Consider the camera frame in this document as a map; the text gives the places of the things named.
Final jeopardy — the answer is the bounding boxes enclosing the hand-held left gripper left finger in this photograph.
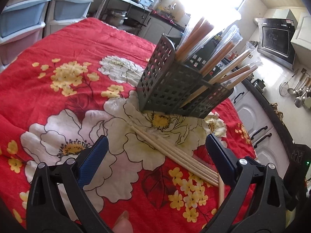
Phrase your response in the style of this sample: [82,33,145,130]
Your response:
[26,135,114,233]

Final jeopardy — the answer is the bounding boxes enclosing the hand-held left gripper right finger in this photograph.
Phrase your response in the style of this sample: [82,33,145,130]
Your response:
[202,133,291,233]

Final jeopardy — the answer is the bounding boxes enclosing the dark green utensil caddy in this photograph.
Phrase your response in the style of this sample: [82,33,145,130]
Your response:
[136,34,235,119]

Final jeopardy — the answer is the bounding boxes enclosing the person's left hand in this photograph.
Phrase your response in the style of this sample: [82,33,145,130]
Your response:
[113,211,134,233]

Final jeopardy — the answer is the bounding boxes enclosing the black kitchen countertop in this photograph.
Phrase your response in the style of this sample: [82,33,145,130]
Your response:
[151,8,311,152]

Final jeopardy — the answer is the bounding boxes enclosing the white base kitchen cabinets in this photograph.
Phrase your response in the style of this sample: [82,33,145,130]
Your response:
[140,12,292,167]

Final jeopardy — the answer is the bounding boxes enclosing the gold ornament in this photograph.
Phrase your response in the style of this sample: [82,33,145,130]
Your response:
[270,103,284,121]

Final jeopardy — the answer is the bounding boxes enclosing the large metal spoon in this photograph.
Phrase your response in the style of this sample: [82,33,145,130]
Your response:
[294,76,311,109]

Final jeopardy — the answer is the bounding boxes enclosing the metal ladle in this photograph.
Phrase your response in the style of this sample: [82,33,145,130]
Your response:
[287,74,307,95]

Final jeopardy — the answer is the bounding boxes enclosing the steel kettle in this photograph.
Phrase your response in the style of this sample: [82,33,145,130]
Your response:
[252,78,266,91]

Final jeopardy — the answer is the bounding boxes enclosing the red floral blanket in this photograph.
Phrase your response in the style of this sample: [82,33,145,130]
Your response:
[0,17,258,233]

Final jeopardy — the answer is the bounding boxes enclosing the black range hood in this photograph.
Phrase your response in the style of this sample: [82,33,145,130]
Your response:
[254,17,298,70]

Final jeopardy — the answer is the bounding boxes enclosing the black frying pan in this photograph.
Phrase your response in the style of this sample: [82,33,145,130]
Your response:
[123,17,147,28]

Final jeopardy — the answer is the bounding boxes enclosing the steel cooking pot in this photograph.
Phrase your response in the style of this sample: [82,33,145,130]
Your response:
[106,8,128,26]

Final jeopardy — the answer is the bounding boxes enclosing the pale blue plastic drawer tower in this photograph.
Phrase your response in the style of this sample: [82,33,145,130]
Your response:
[47,0,107,26]

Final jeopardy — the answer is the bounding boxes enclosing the multicolour plastic drawer tower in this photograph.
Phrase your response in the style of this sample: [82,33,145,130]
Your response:
[0,0,52,66]

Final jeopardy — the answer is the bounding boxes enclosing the metal shelf rack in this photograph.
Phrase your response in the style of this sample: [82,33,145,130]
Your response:
[93,0,153,36]

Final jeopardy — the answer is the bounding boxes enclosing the metal wire strainer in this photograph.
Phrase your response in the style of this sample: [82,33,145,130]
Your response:
[279,69,299,97]

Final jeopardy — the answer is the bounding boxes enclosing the white wall cabinet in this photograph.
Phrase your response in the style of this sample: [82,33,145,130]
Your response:
[290,12,311,52]

